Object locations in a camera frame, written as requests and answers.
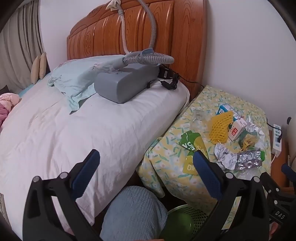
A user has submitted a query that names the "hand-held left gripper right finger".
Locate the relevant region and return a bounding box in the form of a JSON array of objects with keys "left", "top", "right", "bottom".
[{"left": 192, "top": 150, "right": 270, "bottom": 241}]

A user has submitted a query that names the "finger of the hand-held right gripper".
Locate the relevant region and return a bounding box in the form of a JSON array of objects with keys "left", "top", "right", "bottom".
[
  {"left": 281, "top": 163, "right": 296, "bottom": 186},
  {"left": 260, "top": 172, "right": 282, "bottom": 195}
]

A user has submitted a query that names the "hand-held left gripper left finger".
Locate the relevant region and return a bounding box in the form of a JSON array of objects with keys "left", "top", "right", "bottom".
[{"left": 22, "top": 149, "right": 102, "bottom": 241}]

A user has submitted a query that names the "silver white wrapper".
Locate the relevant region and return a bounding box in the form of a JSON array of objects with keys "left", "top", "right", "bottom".
[{"left": 214, "top": 143, "right": 238, "bottom": 171}]

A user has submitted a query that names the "silver pill blister pack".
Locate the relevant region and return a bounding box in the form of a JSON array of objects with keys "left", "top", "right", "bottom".
[{"left": 235, "top": 149, "right": 266, "bottom": 171}]

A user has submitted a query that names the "green yellow sachet packet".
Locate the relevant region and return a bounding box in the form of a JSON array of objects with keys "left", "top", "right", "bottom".
[{"left": 178, "top": 131, "right": 210, "bottom": 176}]

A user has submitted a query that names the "small yellow wrapper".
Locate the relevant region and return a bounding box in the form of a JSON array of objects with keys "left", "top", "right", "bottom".
[{"left": 240, "top": 137, "right": 256, "bottom": 151}]

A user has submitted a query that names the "yellow foam fruit net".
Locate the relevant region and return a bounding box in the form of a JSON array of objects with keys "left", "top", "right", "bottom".
[{"left": 209, "top": 111, "right": 234, "bottom": 142}]

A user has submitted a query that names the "green mesh wastebasket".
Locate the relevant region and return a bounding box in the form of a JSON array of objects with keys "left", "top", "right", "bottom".
[{"left": 159, "top": 204, "right": 220, "bottom": 241}]

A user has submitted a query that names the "blue white milk carton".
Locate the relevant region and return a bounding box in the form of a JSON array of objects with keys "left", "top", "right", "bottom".
[{"left": 216, "top": 103, "right": 248, "bottom": 141}]

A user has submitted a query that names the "clear plastic wrapper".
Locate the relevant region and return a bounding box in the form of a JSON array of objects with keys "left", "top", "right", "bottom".
[{"left": 190, "top": 109, "right": 214, "bottom": 135}]

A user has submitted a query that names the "brown wooden side cabinet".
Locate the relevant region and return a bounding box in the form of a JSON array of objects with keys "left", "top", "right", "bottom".
[{"left": 269, "top": 130, "right": 296, "bottom": 192}]

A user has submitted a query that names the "white power strip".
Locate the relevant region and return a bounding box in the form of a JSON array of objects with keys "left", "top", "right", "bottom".
[{"left": 271, "top": 123, "right": 283, "bottom": 155}]

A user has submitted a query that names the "yellow floral cloth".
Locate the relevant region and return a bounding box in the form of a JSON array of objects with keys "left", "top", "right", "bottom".
[{"left": 136, "top": 85, "right": 272, "bottom": 232}]

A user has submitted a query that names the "clear bag with green contents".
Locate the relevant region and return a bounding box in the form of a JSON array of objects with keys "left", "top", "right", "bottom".
[{"left": 240, "top": 115, "right": 266, "bottom": 145}]

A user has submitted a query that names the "light blue trouser leg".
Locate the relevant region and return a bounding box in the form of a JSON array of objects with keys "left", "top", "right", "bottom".
[{"left": 100, "top": 185, "right": 168, "bottom": 241}]

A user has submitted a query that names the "grey breathing machine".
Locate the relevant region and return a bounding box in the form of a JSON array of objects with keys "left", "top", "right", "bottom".
[{"left": 94, "top": 64, "right": 160, "bottom": 104}]

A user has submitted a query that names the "light teal pillow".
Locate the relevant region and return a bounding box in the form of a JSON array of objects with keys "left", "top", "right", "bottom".
[{"left": 47, "top": 55, "right": 130, "bottom": 114}]

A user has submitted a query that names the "dark pink cloth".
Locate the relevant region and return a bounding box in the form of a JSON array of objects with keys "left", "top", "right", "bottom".
[{"left": 0, "top": 103, "right": 10, "bottom": 127}]

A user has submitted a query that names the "light blue bed sheet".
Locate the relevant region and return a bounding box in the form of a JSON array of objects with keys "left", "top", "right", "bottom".
[{"left": 18, "top": 72, "right": 52, "bottom": 98}]

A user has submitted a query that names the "light pink cloth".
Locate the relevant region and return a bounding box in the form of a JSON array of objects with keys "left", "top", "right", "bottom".
[{"left": 0, "top": 93, "right": 21, "bottom": 110}]

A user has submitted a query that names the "beige cushion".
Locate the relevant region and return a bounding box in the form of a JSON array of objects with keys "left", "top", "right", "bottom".
[
  {"left": 39, "top": 52, "right": 48, "bottom": 79},
  {"left": 31, "top": 55, "right": 41, "bottom": 84}
]

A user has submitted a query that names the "carved wooden headboard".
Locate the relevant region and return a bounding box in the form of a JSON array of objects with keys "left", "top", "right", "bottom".
[{"left": 67, "top": 0, "right": 207, "bottom": 102}]

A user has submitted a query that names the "beige curtain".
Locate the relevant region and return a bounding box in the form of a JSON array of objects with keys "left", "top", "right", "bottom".
[{"left": 0, "top": 0, "right": 48, "bottom": 90}]

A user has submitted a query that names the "black adapter cable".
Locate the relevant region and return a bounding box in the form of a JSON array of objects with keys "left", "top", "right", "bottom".
[{"left": 146, "top": 75, "right": 205, "bottom": 91}]

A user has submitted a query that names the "grey corrugated breathing hose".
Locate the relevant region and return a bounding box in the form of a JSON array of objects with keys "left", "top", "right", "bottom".
[{"left": 110, "top": 0, "right": 175, "bottom": 67}]

